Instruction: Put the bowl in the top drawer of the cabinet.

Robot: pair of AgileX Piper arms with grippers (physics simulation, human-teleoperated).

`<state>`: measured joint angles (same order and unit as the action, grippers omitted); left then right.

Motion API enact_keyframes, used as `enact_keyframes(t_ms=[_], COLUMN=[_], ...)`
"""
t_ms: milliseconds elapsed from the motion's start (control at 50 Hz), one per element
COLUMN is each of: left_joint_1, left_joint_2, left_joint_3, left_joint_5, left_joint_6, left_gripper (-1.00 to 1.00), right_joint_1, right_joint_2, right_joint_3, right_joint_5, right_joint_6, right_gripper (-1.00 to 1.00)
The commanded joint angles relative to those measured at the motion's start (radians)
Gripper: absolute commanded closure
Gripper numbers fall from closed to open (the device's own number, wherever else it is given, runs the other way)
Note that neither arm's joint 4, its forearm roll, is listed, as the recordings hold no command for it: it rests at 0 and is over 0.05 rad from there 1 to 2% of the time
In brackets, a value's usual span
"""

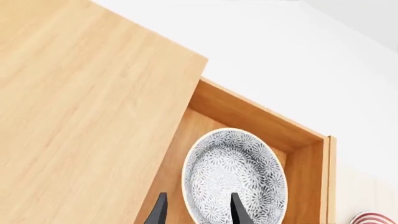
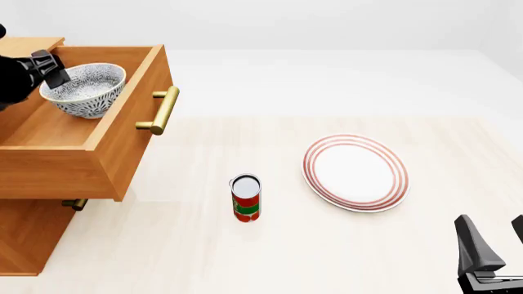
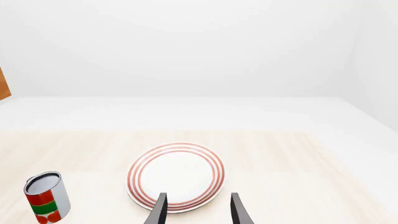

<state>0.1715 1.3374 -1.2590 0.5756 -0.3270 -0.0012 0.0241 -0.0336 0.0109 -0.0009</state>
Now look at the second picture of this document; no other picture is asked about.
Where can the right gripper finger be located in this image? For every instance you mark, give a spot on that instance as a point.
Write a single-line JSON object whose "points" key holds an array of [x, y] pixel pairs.
{"points": [[519, 228], [474, 251]]}

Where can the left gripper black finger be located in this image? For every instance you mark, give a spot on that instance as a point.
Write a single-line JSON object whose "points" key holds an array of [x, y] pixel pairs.
{"points": [[58, 79]]}

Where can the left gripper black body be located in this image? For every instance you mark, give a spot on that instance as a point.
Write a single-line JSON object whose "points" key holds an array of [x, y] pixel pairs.
{"points": [[46, 62]]}

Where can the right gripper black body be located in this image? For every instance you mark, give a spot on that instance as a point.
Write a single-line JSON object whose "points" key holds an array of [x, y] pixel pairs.
{"points": [[486, 284]]}

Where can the white black patterned bowl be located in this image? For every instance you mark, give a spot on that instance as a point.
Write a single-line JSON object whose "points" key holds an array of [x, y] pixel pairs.
{"points": [[92, 92]]}

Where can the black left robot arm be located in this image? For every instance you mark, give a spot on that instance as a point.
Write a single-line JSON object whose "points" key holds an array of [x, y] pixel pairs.
{"points": [[12, 79]]}

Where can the wooden drawer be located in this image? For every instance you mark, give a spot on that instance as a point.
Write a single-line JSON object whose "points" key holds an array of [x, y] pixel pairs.
{"points": [[61, 174]]}

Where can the wooden cabinet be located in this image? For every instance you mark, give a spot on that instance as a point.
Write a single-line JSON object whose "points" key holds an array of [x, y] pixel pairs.
{"points": [[24, 239]]}

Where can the white plate with red rings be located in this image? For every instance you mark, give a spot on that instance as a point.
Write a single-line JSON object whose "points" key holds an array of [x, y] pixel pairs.
{"points": [[354, 173]]}

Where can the red green food tin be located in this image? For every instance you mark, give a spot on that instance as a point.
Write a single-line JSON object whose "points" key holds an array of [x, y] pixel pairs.
{"points": [[246, 202]]}

